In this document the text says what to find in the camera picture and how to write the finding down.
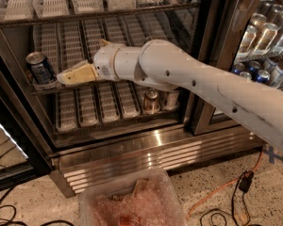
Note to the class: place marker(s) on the glass fridge door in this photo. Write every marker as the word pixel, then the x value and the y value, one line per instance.
pixel 221 24

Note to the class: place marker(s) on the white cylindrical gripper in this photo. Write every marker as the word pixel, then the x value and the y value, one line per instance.
pixel 104 62

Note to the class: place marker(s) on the gold can bottom shelf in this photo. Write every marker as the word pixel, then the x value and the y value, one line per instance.
pixel 150 102

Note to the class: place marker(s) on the blue tape cross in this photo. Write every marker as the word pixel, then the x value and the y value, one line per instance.
pixel 272 155

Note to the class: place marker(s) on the blue pepsi can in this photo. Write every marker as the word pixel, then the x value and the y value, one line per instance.
pixel 238 68
pixel 262 76
pixel 40 67

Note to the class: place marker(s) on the silver can upper right shelf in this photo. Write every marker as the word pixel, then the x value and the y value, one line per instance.
pixel 247 40

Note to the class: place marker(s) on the black power adapter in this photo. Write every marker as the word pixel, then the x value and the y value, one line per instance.
pixel 246 181

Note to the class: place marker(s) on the red can in bin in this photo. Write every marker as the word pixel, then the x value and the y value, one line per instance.
pixel 129 221

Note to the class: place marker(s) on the blue pepsi can behind glass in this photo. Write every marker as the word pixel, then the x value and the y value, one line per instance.
pixel 238 68

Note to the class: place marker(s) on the stainless steel fridge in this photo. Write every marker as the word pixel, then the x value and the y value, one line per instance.
pixel 88 134

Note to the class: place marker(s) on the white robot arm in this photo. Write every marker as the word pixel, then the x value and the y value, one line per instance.
pixel 162 65

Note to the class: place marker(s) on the clear plastic bin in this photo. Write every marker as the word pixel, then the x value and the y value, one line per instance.
pixel 148 194

